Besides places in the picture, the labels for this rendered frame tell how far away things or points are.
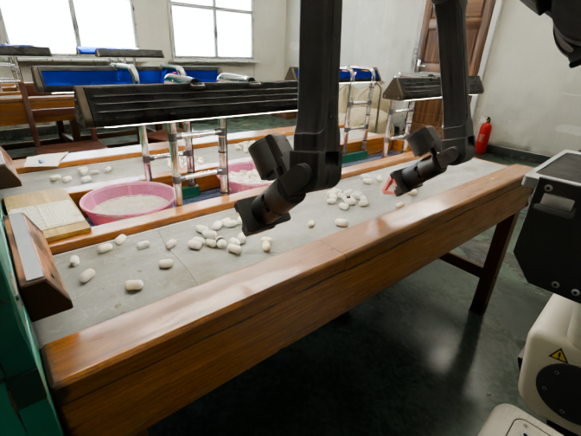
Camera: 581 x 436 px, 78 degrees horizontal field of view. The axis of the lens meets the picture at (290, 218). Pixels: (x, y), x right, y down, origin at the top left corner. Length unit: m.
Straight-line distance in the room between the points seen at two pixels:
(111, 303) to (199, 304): 0.18
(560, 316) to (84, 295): 0.86
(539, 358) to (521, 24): 5.04
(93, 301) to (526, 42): 5.29
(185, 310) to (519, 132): 5.17
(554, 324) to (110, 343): 0.71
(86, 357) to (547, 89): 5.29
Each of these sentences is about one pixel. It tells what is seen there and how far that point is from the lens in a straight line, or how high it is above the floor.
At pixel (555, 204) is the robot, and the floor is 1.01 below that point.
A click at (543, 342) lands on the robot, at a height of 0.79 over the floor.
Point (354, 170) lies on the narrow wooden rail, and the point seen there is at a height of 0.76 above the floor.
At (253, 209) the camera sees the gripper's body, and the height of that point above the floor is 0.92.
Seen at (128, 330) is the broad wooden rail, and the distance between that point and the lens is 0.67.
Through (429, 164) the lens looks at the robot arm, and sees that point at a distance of 0.98.
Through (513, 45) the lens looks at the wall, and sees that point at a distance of 5.56.
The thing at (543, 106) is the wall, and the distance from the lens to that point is 5.46.
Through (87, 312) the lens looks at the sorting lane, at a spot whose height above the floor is 0.74.
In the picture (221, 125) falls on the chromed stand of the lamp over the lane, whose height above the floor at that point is 0.98.
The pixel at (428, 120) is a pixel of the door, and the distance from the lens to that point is 5.89.
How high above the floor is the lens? 1.19
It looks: 25 degrees down
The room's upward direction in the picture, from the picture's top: 3 degrees clockwise
